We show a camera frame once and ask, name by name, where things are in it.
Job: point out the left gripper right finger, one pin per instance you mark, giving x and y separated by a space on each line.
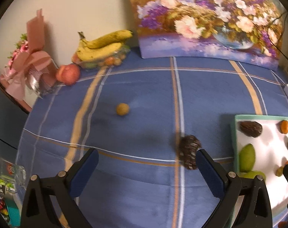
255 210

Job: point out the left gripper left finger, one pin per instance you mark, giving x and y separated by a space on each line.
38 210

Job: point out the green apple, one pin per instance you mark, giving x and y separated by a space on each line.
252 174

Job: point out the green mango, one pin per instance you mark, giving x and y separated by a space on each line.
247 158

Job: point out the small orange tangerine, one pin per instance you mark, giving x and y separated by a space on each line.
283 126

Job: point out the dark pine cone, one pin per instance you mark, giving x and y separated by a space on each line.
188 147

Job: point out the dark brown avocado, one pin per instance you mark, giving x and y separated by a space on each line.
251 128

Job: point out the white tray green rim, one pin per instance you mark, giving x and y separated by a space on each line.
271 152

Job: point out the clear glass mug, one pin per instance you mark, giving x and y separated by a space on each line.
12 173

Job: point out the blue plaid tablecloth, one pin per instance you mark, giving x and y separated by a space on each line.
139 181

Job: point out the small tan round fruit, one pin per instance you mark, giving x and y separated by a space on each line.
122 109

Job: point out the peach coloured apple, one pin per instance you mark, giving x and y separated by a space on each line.
59 73

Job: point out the red apple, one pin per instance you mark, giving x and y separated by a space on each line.
71 74

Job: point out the pink flower bouquet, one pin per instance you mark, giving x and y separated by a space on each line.
29 65

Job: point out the flower oil painting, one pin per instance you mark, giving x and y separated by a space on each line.
248 31

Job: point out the lower yellow banana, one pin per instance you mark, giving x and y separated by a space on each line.
86 54

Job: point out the yellow banana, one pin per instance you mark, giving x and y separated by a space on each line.
113 37
86 54

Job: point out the glass fruit bowl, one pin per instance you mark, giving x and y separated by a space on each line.
114 59

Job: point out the upper yellow banana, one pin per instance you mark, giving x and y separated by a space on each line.
113 37

